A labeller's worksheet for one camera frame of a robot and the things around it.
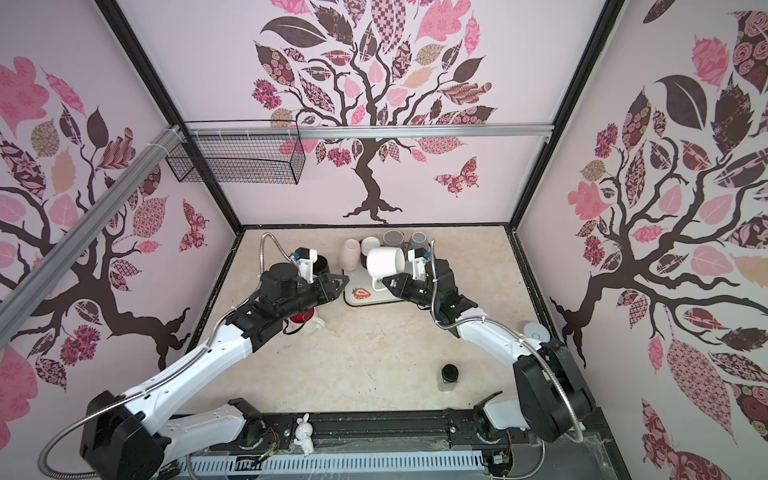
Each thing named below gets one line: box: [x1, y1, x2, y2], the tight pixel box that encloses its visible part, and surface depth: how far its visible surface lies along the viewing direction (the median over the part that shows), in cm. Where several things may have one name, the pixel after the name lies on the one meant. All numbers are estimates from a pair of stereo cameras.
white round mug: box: [366, 247, 405, 291], surface depth 80 cm
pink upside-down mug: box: [338, 238, 361, 271], surface depth 105 cm
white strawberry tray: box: [343, 266, 403, 306], surface depth 99 cm
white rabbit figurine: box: [294, 413, 315, 457], surface depth 72 cm
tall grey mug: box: [382, 229, 405, 248], surface depth 103 cm
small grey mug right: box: [408, 231, 431, 251], surface depth 106 cm
